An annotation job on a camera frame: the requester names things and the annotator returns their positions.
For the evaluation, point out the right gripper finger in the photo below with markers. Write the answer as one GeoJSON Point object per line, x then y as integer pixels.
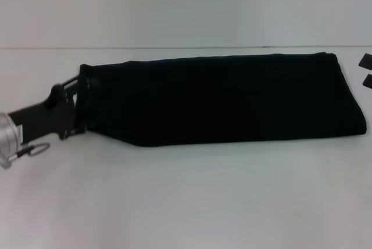
{"type": "Point", "coordinates": [368, 81]}
{"type": "Point", "coordinates": [366, 61]}

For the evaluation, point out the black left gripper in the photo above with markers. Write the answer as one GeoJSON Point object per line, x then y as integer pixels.
{"type": "Point", "coordinates": [40, 118]}

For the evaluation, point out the black shirt with FREE print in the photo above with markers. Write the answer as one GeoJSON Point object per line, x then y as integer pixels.
{"type": "Point", "coordinates": [218, 100]}

